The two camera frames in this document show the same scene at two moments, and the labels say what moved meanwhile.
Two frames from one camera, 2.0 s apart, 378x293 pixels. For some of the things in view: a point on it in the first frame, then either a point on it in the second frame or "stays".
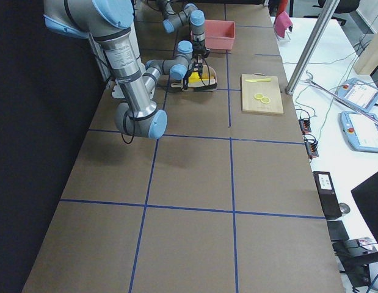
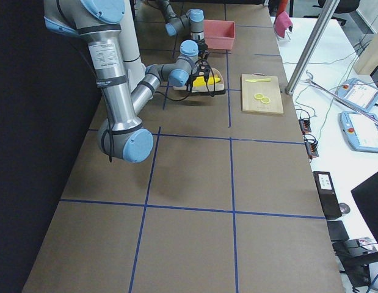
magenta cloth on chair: [283, 22] stays
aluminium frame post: [311, 46] stays
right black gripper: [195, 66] → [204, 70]
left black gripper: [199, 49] stays
